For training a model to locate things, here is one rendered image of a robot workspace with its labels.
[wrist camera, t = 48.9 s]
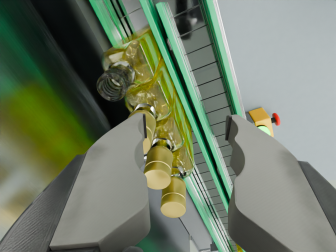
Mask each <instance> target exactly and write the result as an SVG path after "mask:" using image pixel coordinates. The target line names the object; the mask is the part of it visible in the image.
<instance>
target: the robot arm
mask: <svg viewBox="0 0 336 252"><path fill-rule="evenodd" d="M145 139H147V126H146V114H145V113H140V112H138V113H135V114H134V115H132V116H131V117H129V118H128V119H126V120H125V121H123V122H122V123H120V124H119V125H117V126H116V127H114V128H113V129H111V130H110V131H108V132H107V133H106V134H104V135H103V136H102V137H101V138H100V139H98V140H97V141H96V142H95V143H94V144H93V145H92V146H91V147H90V148H89V149H88V150H87V151H86V152H85V154H77V155H76V156H75V157H74V158H73V159H72V160H71V161H70V162H69V164H68V165H67V166H66V167H65V168H64V169H63V170H62V171H61V172H60V173H59V174H58V175H57V176H56V177H55V178H54V179H53V180H52V182H51V183H50V184H49V185H48V186H47V187H46V188H45V189H44V190H43V191H42V192H41V193H40V194H39V195H38V196H37V197H36V198H35V199H34V201H33V202H32V203H31V204H30V205H29V206H28V207H27V208H26V209H25V210H24V211H23V213H22V214H21V215H20V216H19V217H18V218H17V220H16V221H15V222H14V223H13V225H12V226H11V227H10V228H9V230H8V231H7V232H6V234H5V235H4V237H3V238H2V239H1V241H0V252H144V251H143V250H142V248H140V247H138V246H135V245H137V244H138V243H139V242H140V241H141V240H142V239H144V238H145V237H146V236H147V235H148V233H149V232H150V229H151V222H150V207H149V195H148V184H147V177H146V175H145V174H144V173H143V172H142V171H141V170H140V169H141V167H142V166H143V164H144V162H145V159H144V147H143V141H144V140H145ZM225 141H228V143H229V144H230V145H231V147H232V153H231V158H230V163H229V164H230V167H231V168H232V169H233V171H234V172H235V174H236V178H235V180H234V184H233V188H232V193H231V197H230V201H229V205H228V233H229V236H230V237H231V239H232V240H233V241H234V242H235V243H236V244H237V245H239V246H240V247H241V248H242V249H243V250H244V251H245V252H336V188H334V187H333V186H332V185H331V184H330V183H329V182H328V181H327V180H326V179H325V178H324V177H323V176H322V175H321V174H320V173H319V172H318V171H317V170H316V169H315V168H314V167H313V166H312V165H311V164H309V163H308V162H307V161H299V160H298V159H297V158H296V157H295V156H294V155H293V154H292V153H291V152H290V151H289V150H288V149H287V148H286V147H284V146H283V145H282V144H281V143H280V142H279V141H277V140H276V139H275V138H273V137H272V136H270V135H269V134H267V133H266V132H264V131H263V130H261V129H260V128H258V127H257V126H255V125H254V124H252V123H250V122H249V121H247V120H246V119H244V118H243V117H241V116H240V115H237V114H234V115H227V116H226V121H225Z"/></svg>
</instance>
